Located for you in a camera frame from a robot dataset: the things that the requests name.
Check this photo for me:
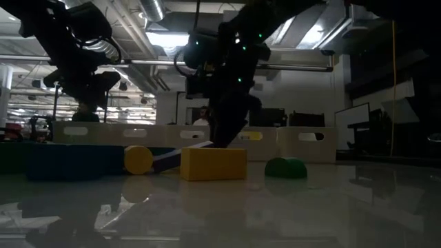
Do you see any yellow rectangular block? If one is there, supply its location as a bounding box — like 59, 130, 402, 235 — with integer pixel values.
180, 147, 247, 182

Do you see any red object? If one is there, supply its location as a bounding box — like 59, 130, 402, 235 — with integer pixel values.
3, 123, 24, 139

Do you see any white column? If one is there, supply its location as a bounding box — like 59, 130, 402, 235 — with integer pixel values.
0, 65, 14, 128

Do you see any yellow hanging cable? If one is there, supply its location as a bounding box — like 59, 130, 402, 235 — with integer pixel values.
389, 19, 398, 158

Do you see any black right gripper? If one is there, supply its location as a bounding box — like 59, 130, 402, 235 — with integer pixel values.
187, 20, 272, 149

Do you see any person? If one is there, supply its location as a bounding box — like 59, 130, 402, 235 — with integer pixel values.
71, 103, 101, 123
192, 105, 212, 127

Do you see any horizontal ceiling pipe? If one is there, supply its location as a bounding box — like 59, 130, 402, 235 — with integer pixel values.
0, 54, 334, 73

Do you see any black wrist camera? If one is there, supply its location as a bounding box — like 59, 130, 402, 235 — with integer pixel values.
67, 1, 114, 41
183, 29, 222, 70

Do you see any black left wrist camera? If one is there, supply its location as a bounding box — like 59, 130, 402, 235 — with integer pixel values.
67, 1, 114, 41

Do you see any green half-round block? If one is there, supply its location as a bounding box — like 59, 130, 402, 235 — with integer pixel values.
264, 157, 308, 179

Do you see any blue wooden block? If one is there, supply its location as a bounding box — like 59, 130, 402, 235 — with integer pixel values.
27, 144, 80, 180
77, 145, 125, 176

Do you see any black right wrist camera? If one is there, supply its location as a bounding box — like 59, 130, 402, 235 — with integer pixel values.
183, 29, 222, 70

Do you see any black monitor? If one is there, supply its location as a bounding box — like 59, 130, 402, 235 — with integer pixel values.
288, 112, 326, 127
248, 107, 287, 127

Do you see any ceiling light panel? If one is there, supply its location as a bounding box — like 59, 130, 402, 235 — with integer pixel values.
146, 31, 191, 48

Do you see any yellow wooden cylinder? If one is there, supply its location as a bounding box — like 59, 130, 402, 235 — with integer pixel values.
123, 145, 154, 175

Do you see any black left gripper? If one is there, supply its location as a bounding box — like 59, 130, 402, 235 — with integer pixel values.
43, 65, 121, 110

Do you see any whiteboard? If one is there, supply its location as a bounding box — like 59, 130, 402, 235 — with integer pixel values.
334, 102, 371, 151

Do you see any silver ceiling duct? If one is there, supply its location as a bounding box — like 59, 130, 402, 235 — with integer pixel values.
137, 0, 167, 23

